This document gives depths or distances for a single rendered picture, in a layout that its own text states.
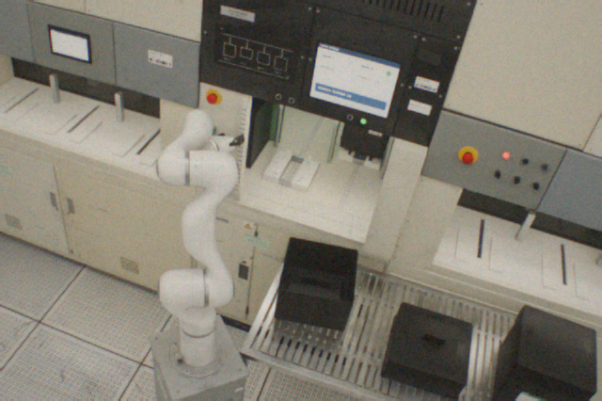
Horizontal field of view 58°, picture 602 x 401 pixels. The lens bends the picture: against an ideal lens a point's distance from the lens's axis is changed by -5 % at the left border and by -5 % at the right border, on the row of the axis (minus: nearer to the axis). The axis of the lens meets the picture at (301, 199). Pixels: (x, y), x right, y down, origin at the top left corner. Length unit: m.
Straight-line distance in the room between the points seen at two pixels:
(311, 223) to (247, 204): 0.29
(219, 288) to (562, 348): 1.19
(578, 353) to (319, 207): 1.19
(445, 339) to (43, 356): 1.93
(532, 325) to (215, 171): 1.24
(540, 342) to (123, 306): 2.09
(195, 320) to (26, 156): 1.49
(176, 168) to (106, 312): 1.72
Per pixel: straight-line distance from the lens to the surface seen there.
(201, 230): 1.64
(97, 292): 3.27
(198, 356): 1.98
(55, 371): 3.01
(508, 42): 1.88
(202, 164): 1.57
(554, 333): 2.18
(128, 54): 2.30
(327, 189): 2.59
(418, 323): 2.18
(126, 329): 3.10
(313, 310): 2.12
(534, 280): 2.55
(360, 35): 1.91
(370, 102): 2.00
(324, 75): 2.00
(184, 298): 1.74
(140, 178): 2.64
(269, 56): 2.03
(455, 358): 2.14
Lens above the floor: 2.50
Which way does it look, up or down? 40 degrees down
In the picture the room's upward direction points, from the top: 10 degrees clockwise
